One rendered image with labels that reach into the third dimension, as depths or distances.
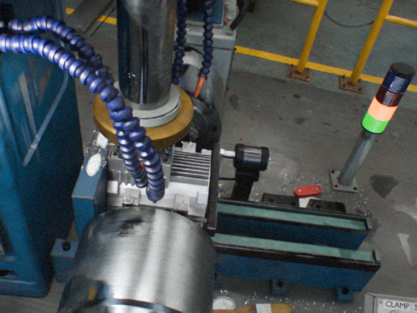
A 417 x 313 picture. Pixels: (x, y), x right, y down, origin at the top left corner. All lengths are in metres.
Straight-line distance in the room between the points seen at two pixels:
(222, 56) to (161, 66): 0.54
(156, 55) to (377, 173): 0.97
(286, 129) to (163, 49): 0.89
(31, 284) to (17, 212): 0.24
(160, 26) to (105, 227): 0.33
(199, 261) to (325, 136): 0.91
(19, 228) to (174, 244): 0.29
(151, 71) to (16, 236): 0.39
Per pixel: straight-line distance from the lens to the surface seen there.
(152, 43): 0.65
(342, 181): 1.35
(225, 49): 1.20
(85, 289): 0.66
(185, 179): 0.84
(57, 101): 0.90
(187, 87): 0.96
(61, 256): 0.96
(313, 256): 1.01
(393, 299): 0.83
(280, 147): 1.41
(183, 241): 0.69
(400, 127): 1.71
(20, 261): 0.93
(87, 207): 0.78
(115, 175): 0.85
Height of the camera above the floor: 1.73
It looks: 45 degrees down
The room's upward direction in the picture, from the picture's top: 10 degrees clockwise
